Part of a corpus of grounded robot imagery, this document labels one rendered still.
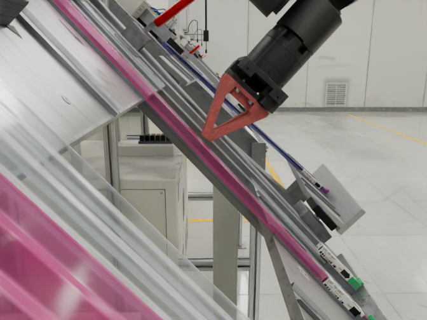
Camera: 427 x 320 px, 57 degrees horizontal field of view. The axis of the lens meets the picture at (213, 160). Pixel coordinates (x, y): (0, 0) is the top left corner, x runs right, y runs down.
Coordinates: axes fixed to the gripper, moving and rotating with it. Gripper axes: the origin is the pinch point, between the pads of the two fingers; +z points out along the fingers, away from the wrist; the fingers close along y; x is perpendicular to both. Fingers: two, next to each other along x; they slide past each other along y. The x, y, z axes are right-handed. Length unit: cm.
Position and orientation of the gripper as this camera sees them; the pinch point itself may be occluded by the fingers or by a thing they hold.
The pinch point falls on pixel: (210, 132)
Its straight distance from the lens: 48.2
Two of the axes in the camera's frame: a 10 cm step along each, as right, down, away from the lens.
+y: 0.3, 2.3, -9.7
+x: 7.4, 6.5, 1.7
